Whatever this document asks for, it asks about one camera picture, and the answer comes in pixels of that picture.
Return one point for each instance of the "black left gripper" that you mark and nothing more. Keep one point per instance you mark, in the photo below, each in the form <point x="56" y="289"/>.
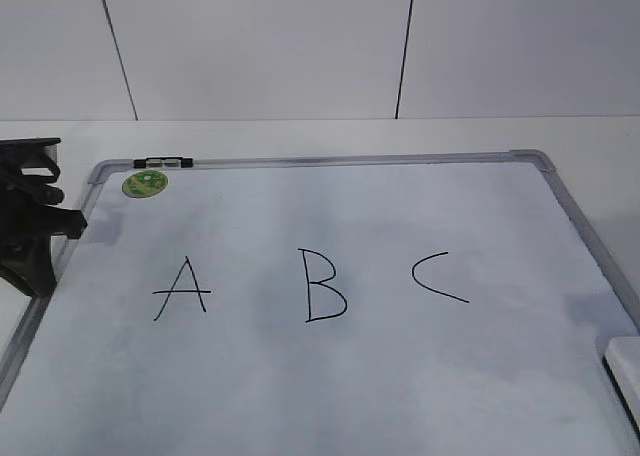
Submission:
<point x="29" y="217"/>

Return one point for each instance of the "white whiteboard eraser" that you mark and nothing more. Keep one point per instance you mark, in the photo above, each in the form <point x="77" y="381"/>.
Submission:
<point x="622" y="357"/>

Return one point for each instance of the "round green sticker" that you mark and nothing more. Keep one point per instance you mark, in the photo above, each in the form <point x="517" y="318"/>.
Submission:
<point x="145" y="184"/>

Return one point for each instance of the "black silver hanging clip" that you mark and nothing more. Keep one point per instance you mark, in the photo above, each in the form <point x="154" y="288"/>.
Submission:
<point x="164" y="162"/>

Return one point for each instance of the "white aluminium-framed whiteboard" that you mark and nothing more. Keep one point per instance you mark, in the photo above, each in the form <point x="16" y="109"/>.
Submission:
<point x="341" y="308"/>

